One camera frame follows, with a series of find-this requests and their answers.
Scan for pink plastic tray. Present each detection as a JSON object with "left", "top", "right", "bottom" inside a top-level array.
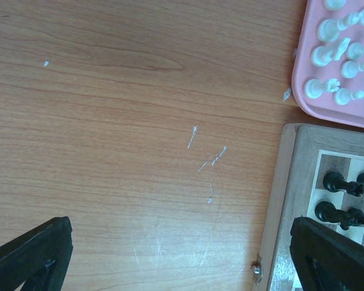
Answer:
[{"left": 292, "top": 1, "right": 364, "bottom": 128}]

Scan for wooden chessboard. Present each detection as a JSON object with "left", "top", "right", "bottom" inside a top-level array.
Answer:
[{"left": 252, "top": 123, "right": 364, "bottom": 290}]

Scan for white chess queen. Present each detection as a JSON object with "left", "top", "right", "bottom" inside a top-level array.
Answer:
[{"left": 323, "top": 0, "right": 346, "bottom": 11}]

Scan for white chess knight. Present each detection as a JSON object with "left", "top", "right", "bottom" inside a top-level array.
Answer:
[{"left": 311, "top": 38, "right": 351, "bottom": 67}]

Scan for black chess knight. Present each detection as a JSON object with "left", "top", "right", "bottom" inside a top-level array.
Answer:
[{"left": 314, "top": 201, "right": 356, "bottom": 230}]

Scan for white chess rook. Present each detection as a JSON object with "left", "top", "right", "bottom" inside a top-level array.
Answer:
[{"left": 303, "top": 78, "right": 340, "bottom": 99}]

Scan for white chess bishop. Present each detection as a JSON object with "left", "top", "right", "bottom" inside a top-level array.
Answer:
[{"left": 317, "top": 12, "right": 361, "bottom": 42}]

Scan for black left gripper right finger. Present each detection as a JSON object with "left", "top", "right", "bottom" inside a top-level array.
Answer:
[{"left": 289, "top": 217, "right": 364, "bottom": 290}]

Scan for black chess rook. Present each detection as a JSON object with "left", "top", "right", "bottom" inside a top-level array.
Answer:
[{"left": 323, "top": 172, "right": 364, "bottom": 197}]

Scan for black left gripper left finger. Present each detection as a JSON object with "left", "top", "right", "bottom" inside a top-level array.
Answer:
[{"left": 0, "top": 216, "right": 73, "bottom": 290}]

